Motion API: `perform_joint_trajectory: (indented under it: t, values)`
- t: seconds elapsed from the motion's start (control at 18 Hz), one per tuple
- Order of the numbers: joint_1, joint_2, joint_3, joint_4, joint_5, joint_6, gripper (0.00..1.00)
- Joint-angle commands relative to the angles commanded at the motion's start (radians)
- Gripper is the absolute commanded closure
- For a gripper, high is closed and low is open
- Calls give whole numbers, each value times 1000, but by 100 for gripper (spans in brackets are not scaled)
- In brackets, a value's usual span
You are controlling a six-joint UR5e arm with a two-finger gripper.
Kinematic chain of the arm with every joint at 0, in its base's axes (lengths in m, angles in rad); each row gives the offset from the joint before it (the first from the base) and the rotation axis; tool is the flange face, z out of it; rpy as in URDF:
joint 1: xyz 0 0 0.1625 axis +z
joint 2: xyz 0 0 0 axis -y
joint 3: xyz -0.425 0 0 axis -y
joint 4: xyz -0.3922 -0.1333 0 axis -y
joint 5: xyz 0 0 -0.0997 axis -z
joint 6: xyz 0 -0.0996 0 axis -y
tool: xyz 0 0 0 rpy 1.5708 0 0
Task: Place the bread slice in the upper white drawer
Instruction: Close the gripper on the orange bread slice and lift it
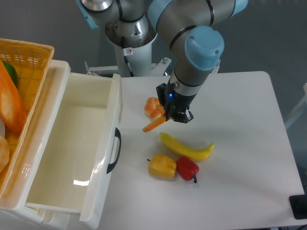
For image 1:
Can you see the yellow toy banana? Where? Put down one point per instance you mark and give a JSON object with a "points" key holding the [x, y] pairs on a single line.
{"points": [[182, 150]]}

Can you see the upper white drawer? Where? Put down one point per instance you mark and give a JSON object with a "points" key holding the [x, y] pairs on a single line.
{"points": [[71, 177]]}

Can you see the orange bread slice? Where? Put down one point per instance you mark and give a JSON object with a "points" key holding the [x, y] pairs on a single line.
{"points": [[154, 124]]}

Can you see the red toy bell pepper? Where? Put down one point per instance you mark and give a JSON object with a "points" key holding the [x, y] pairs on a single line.
{"points": [[187, 169]]}

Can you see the white drawer cabinet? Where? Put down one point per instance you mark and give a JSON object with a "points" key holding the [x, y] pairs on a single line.
{"points": [[13, 209]]}

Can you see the green toy vegetable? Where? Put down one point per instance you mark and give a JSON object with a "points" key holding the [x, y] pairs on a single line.
{"points": [[12, 72]]}

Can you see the black device at table edge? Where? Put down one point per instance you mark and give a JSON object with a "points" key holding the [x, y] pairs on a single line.
{"points": [[298, 205]]}

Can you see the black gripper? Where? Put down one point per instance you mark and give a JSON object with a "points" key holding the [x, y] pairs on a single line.
{"points": [[176, 105]]}

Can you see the yellow woven basket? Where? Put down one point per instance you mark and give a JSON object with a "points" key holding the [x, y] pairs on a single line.
{"points": [[31, 61]]}

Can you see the orange baguette loaf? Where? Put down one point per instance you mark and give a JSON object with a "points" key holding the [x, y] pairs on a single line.
{"points": [[12, 109]]}

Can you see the tan bread roll in basket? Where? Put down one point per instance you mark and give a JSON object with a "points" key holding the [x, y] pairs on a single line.
{"points": [[4, 153]]}

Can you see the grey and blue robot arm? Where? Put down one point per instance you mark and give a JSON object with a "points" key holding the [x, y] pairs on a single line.
{"points": [[184, 25]]}

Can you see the black drawer handle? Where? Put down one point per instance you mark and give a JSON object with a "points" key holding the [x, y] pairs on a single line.
{"points": [[116, 149]]}

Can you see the round bread roll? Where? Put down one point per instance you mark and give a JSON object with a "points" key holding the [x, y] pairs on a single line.
{"points": [[153, 109]]}

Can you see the yellow toy bell pepper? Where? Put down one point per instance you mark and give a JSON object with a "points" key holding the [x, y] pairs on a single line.
{"points": [[162, 166]]}

